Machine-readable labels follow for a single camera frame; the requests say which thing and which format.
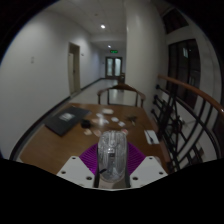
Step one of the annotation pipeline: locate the wooden armchair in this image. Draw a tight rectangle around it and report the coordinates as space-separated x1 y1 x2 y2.
96 83 147 108

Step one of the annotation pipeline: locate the black railing with wooden handrail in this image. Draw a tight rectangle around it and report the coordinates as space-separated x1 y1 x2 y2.
150 73 224 173

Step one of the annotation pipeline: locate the glass double door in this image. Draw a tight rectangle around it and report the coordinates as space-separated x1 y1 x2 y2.
105 56 123 80

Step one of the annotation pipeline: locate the dark framed window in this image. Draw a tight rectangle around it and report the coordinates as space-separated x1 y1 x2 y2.
166 39 202 109

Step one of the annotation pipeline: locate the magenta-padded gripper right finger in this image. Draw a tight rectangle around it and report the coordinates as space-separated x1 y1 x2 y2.
125 142 169 189

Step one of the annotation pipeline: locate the white side door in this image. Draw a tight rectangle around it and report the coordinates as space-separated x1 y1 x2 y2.
67 42 82 98

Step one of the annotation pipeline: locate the white paper sheet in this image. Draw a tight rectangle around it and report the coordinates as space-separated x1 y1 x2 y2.
143 129 160 145

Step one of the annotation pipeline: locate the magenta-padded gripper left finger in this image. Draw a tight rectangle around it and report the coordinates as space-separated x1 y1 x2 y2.
56 143 101 189

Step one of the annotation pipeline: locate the small black box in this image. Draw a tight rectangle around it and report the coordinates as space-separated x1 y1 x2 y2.
80 119 92 129

